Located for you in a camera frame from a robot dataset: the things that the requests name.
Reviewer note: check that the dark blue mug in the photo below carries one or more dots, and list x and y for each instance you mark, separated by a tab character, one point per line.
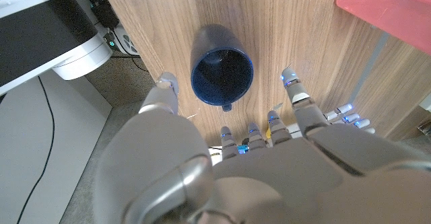
220	77

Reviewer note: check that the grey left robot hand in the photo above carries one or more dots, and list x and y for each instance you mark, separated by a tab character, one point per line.
269	183

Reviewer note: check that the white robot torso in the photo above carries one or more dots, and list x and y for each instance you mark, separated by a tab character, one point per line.
43	32

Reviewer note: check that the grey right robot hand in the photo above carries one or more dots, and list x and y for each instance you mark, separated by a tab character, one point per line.
350	118

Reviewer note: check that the pink rectangular box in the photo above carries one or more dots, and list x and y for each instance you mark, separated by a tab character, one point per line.
390	8

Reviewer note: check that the white floor board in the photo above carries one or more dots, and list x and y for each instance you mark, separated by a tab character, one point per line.
23	150

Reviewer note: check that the black power adapter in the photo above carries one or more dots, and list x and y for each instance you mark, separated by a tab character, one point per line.
105	13

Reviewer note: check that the white vented device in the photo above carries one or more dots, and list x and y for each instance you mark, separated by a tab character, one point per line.
126	44

